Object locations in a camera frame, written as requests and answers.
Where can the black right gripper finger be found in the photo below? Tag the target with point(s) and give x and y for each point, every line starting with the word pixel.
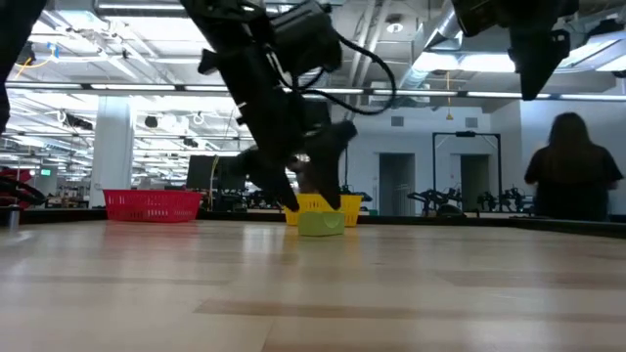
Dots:
pixel 562 45
pixel 533 58

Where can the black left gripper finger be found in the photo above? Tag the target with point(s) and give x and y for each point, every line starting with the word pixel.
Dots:
pixel 327 161
pixel 274 183

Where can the black background robot arm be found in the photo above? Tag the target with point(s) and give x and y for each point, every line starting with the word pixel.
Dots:
pixel 508 198
pixel 430 198

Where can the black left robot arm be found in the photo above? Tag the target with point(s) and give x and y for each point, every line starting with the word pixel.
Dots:
pixel 215 19

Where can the black monitor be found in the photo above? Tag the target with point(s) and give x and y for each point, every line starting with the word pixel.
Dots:
pixel 200 172
pixel 226 178

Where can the yellow plastic basket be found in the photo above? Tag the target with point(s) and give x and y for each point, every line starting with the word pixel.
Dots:
pixel 354 210

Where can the ceiling light strip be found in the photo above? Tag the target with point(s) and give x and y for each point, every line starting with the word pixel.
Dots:
pixel 489 94
pixel 122 87

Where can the grey door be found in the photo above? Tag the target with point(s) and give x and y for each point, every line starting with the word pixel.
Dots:
pixel 396 183
pixel 475 168

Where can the person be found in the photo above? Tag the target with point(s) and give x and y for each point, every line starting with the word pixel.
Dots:
pixel 572 171

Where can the red plastic basket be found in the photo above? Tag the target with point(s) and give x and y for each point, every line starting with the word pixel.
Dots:
pixel 151 205

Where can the white pillar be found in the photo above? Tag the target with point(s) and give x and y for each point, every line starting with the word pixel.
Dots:
pixel 112 151

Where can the red shelf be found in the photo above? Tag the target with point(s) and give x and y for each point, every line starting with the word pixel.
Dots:
pixel 12 175

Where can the black station frame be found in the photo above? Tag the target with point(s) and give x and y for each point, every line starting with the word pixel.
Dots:
pixel 464 133

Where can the black ceiling camera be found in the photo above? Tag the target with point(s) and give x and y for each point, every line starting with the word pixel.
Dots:
pixel 27 53

